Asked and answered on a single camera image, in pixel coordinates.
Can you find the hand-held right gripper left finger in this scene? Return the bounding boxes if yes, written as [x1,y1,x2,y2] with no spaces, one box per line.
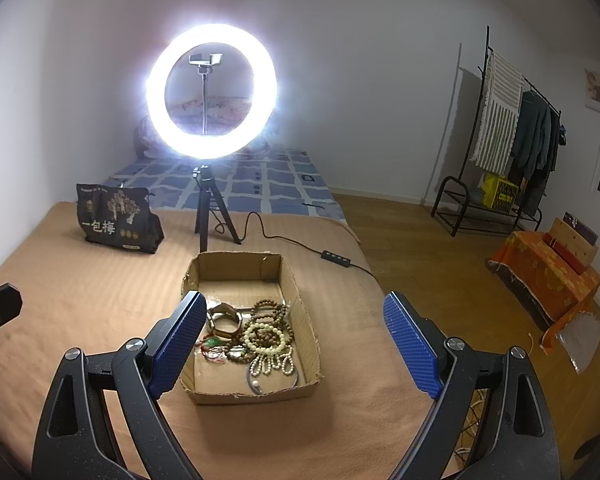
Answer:
[31,290,208,480]

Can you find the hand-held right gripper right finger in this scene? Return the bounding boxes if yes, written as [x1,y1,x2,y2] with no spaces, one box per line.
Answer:
[382,290,563,480]

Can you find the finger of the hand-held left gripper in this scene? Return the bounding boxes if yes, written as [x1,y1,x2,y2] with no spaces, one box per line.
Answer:
[0,282,23,343]

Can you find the cardboard box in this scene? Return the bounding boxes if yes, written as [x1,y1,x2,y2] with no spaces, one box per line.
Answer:
[180,252,323,406]

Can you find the wooden bead necklace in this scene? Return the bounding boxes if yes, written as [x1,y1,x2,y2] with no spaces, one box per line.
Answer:
[224,298,297,367]

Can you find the brown bangle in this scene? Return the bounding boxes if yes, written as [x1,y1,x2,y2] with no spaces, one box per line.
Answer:
[207,304,244,341]

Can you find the thin metal bangle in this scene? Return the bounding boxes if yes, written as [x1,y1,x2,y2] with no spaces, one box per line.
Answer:
[247,372,301,393]

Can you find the black snack bag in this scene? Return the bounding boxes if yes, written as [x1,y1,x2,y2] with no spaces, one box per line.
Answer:
[76,183,165,254]

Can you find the orange covered low table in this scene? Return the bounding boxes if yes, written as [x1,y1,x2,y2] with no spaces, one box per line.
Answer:
[489,230,600,343]

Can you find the clear plastic bag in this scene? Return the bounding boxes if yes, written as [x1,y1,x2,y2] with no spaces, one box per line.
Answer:
[540,310,600,373]

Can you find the black clothes rack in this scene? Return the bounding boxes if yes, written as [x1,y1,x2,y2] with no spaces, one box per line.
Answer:
[431,25,563,238]

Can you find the red flat box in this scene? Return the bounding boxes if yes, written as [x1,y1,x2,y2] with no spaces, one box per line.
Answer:
[545,232,588,276]

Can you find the yellow crate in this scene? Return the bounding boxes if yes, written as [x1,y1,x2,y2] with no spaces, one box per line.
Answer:
[481,172,521,209]

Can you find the tan gift box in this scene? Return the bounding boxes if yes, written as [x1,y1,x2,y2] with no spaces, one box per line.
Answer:
[550,217,598,266]

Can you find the blue patterned bedsheet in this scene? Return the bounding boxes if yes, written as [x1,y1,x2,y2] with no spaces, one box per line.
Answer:
[107,147,348,223]

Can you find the dark hanging clothes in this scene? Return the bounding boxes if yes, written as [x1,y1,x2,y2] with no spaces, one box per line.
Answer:
[510,89,563,216]

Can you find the striped towel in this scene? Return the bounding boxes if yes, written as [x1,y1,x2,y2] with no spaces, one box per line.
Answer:
[469,51,525,173]

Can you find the phone holder on pole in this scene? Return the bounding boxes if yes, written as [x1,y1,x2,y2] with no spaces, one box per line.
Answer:
[187,51,226,136]

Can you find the red string green pendant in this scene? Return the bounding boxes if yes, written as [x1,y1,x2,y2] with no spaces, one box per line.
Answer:
[196,332,231,363]

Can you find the cream bead bracelet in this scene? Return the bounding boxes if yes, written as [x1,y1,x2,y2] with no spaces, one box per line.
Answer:
[242,321,290,353]

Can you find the white pearl necklace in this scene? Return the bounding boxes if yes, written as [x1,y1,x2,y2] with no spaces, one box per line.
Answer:
[245,350,301,378]

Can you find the white ring light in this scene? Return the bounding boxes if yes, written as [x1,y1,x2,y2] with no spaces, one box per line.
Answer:
[145,22,280,163]

